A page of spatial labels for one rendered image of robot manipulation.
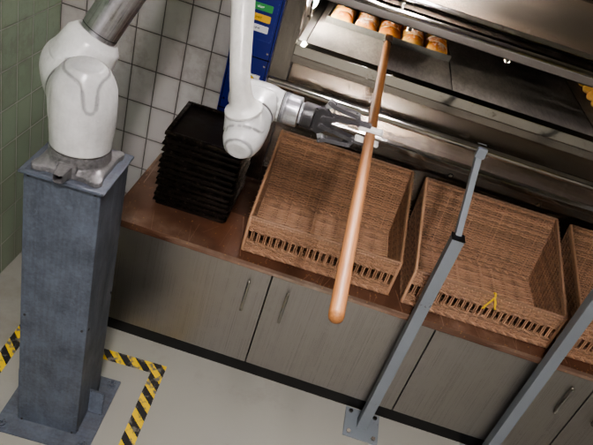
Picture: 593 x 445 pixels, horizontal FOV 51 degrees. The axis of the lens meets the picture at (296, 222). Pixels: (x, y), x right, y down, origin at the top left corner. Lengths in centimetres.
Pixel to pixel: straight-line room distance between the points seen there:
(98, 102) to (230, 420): 134
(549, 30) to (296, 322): 134
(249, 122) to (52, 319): 82
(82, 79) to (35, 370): 99
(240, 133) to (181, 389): 119
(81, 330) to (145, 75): 110
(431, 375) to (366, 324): 33
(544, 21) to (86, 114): 153
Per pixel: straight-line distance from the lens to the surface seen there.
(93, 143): 161
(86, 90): 156
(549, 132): 249
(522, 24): 233
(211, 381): 252
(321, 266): 218
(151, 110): 263
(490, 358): 235
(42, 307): 194
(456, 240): 196
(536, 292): 260
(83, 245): 173
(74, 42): 173
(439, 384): 244
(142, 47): 255
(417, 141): 245
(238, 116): 162
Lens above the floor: 191
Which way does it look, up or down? 33 degrees down
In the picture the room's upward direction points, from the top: 18 degrees clockwise
